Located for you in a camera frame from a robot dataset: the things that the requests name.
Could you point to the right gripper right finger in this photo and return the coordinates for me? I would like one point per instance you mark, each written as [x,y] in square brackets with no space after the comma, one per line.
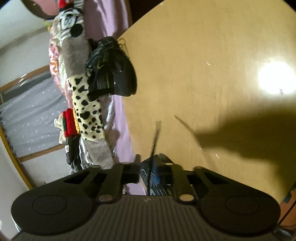
[173,174]

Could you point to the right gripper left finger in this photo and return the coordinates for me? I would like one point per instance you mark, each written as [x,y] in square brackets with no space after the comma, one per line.
[120,175]

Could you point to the black sneaker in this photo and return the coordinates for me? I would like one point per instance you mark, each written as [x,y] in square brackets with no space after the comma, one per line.
[109,70]
[156,182]

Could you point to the black speckled shoelace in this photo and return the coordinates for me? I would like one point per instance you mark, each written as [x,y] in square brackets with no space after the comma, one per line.
[154,146]

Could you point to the folded grey striped clothes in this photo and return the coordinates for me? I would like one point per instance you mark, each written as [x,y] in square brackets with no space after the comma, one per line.
[84,154]

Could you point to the folded red clothes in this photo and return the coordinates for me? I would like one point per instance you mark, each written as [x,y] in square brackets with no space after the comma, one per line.
[68,123]

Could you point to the folded yellow garment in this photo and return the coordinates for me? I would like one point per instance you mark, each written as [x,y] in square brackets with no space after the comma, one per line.
[76,122]

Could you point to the floral cream quilt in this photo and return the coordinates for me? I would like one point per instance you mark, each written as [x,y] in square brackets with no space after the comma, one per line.
[58,71]

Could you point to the cartoon patchwork blanket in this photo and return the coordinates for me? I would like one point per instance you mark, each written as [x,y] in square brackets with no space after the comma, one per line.
[68,29]

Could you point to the pink pillow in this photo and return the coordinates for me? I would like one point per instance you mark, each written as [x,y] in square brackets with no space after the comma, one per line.
[44,9]

